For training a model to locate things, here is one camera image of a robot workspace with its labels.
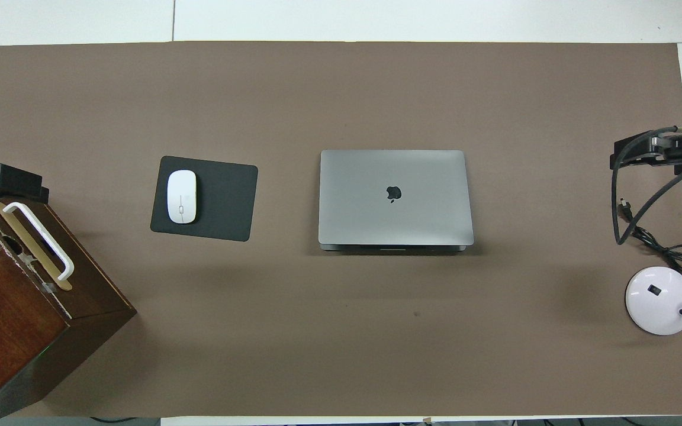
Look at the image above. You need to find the white computer mouse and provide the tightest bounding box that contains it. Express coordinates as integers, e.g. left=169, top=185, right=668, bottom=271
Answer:
left=167, top=170, right=198, bottom=224

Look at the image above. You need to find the white box handle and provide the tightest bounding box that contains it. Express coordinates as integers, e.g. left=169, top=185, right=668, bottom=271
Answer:
left=0, top=201, right=75, bottom=291

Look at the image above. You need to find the dark brown wooden box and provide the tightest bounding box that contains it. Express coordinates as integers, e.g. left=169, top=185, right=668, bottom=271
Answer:
left=0, top=195, right=137, bottom=424

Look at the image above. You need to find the grey aluminium laptop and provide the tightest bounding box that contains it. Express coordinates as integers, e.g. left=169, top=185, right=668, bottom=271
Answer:
left=318, top=149, right=475, bottom=254

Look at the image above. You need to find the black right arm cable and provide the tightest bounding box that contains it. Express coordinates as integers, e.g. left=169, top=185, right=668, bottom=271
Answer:
left=612, top=125, right=682, bottom=246

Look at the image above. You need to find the black lamp power cable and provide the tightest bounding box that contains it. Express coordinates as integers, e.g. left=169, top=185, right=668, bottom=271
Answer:
left=616, top=199, right=682, bottom=274

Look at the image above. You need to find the black mouse pad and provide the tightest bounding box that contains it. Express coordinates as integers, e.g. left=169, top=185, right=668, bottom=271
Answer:
left=150, top=156, right=259, bottom=242

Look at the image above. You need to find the white desk lamp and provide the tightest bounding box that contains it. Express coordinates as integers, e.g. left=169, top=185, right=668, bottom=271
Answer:
left=625, top=212, right=682, bottom=336

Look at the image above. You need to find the brown table mat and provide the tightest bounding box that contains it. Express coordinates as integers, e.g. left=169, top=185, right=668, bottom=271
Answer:
left=0, top=41, right=682, bottom=418

